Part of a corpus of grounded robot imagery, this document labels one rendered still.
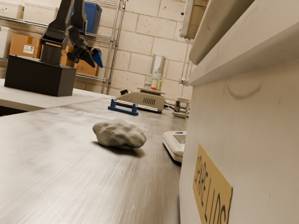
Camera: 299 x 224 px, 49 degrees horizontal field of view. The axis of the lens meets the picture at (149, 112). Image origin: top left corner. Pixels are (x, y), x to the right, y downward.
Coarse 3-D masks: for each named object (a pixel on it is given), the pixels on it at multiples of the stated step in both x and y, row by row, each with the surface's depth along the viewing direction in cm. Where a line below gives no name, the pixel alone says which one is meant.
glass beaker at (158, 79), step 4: (156, 72) 138; (156, 76) 134; (160, 76) 133; (164, 76) 134; (152, 80) 135; (156, 80) 134; (160, 80) 134; (152, 84) 135; (156, 84) 134; (160, 84) 134; (152, 88) 134; (156, 88) 134; (160, 88) 134
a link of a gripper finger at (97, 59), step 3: (96, 54) 153; (99, 54) 153; (93, 57) 154; (96, 57) 153; (99, 57) 152; (93, 60) 154; (96, 60) 153; (99, 60) 153; (96, 63) 153; (99, 63) 153; (99, 66) 153; (102, 66) 152
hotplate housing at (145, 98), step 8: (120, 96) 131; (128, 96) 131; (136, 96) 131; (144, 96) 131; (152, 96) 131; (160, 96) 131; (120, 104) 131; (128, 104) 131; (144, 104) 131; (152, 104) 131; (160, 104) 131; (160, 112) 131
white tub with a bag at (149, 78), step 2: (148, 74) 240; (150, 74) 240; (146, 76) 242; (148, 76) 241; (150, 76) 239; (152, 76) 238; (146, 78) 242; (148, 78) 238; (150, 78) 239; (146, 80) 241; (148, 80) 240; (150, 80) 237; (148, 82) 241; (150, 82) 239; (146, 84) 239; (148, 84) 238; (150, 84) 237; (146, 86) 239; (148, 86) 238; (150, 86) 237; (148, 88) 238
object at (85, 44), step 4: (76, 40) 147; (80, 40) 147; (84, 40) 148; (76, 44) 147; (80, 44) 146; (84, 44) 147; (88, 44) 148; (80, 48) 140; (84, 48) 140; (88, 48) 149; (96, 48) 154; (76, 52) 140; (80, 52) 140; (92, 52) 153; (96, 52) 157; (76, 56) 141
